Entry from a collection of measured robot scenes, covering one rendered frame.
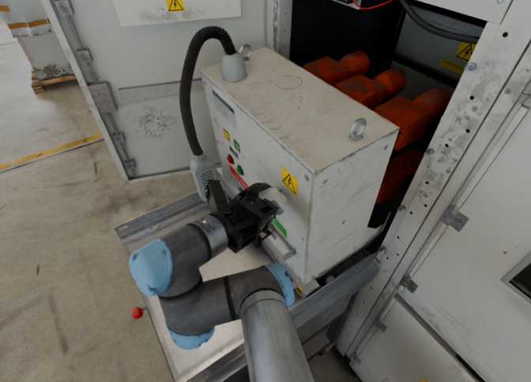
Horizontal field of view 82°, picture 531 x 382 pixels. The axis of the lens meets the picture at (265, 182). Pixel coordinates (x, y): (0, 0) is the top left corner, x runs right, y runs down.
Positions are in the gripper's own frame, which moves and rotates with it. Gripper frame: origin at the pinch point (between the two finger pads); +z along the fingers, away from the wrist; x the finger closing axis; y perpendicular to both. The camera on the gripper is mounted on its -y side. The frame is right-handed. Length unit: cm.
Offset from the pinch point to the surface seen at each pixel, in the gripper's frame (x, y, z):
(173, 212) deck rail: -38, -44, 4
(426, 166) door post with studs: 11.2, 23.8, 23.3
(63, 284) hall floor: -132, -117, -19
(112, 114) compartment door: -8, -70, -3
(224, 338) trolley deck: -44.5, 2.9, -12.0
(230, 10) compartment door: 30, -44, 23
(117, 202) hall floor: -117, -152, 34
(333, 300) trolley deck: -36.6, 19.5, 16.2
